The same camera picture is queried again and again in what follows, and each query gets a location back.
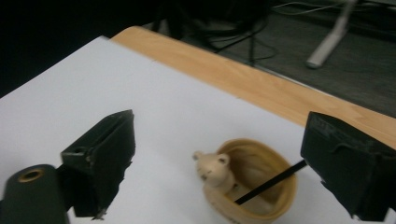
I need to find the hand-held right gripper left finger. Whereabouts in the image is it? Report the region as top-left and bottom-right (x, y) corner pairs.
(60, 109), (136, 219)

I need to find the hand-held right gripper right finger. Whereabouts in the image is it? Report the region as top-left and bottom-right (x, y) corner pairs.
(300, 111), (396, 223)

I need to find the black pen with silver tip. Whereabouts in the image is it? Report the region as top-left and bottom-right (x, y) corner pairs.
(234, 159), (308, 206)

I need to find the tan fabric pen holder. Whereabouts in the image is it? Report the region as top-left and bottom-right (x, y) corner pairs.
(191, 137), (298, 224)

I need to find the grey metal stand leg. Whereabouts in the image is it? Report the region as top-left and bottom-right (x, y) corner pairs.
(304, 0), (359, 70)

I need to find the black tripod stand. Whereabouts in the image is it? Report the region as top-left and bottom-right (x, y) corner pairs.
(152, 0), (278, 67)

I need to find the white cable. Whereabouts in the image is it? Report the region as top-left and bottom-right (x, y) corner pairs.
(272, 0), (347, 17)

